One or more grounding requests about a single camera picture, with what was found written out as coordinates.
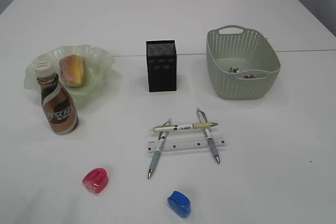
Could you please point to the left blue-grey pen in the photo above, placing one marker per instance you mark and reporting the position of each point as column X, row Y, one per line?
column 157, row 153

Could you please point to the clear plastic ruler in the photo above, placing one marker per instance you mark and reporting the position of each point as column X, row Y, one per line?
column 185, row 144

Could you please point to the right white-grey pen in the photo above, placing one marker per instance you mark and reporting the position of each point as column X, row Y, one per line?
column 202, row 118

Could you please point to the blue pencil sharpener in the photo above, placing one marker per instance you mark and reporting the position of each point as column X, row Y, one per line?
column 180, row 204

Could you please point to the black mesh pen holder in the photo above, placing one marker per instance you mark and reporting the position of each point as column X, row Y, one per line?
column 161, row 60

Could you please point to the pink pencil sharpener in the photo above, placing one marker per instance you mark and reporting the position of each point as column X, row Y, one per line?
column 96, row 180

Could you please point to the green wavy glass plate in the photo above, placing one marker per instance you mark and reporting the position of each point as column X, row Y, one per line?
column 98, row 66

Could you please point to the green plastic woven basket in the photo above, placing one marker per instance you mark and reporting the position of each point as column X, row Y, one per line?
column 236, row 46

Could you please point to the cream barrel pen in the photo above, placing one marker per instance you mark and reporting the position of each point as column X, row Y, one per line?
column 183, row 127

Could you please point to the paper ball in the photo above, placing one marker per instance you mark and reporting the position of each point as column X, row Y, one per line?
column 248, row 76
column 234, row 70

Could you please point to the sugared bread roll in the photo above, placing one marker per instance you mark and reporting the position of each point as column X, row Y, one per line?
column 73, row 70

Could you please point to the brown Nescafe coffee bottle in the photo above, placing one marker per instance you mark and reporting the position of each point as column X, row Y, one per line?
column 57, row 104

